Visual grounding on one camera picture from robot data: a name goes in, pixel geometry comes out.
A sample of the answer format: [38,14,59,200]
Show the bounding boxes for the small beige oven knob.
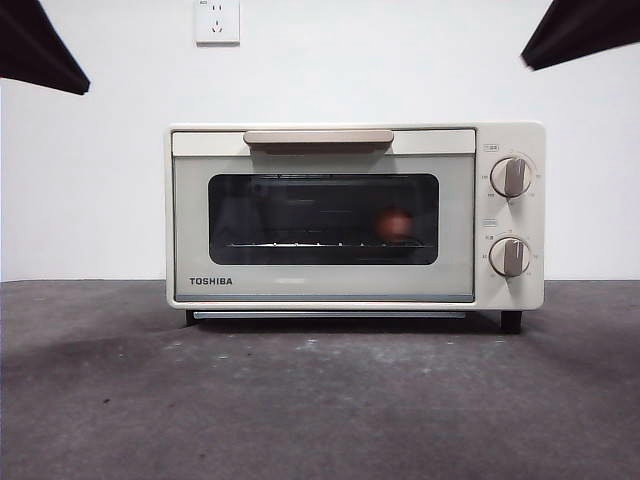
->
[488,236,532,278]

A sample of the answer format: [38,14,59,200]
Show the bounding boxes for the brown egg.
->
[374,206,415,241]

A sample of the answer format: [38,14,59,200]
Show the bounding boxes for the large beige oven knob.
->
[488,156,535,198]

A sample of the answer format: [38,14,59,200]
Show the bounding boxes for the cream Toshiba toaster oven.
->
[163,121,547,334]

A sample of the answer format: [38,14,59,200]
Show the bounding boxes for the silver crumb tray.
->
[192,310,467,321]

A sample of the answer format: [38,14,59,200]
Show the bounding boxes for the white wall socket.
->
[195,0,241,48]

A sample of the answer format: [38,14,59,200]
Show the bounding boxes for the metal wire oven rack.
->
[224,241,422,250]

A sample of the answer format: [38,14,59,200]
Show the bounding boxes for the glass oven door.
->
[171,128,477,304]

